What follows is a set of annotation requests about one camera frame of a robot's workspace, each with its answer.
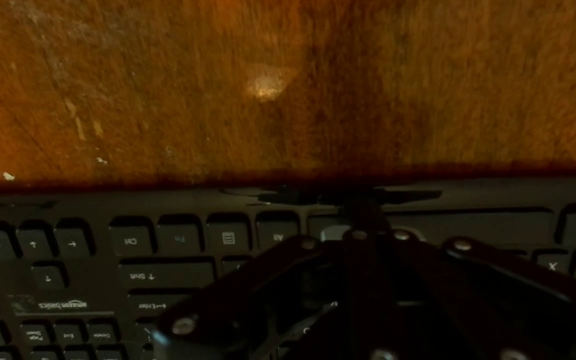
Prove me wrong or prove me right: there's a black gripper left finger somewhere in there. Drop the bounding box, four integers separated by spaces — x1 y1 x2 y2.
148 190 371 360

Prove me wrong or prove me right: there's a black computer keyboard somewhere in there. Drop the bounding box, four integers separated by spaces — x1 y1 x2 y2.
0 174 576 360

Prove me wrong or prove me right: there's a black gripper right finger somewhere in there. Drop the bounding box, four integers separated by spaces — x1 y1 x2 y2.
367 190 576 360

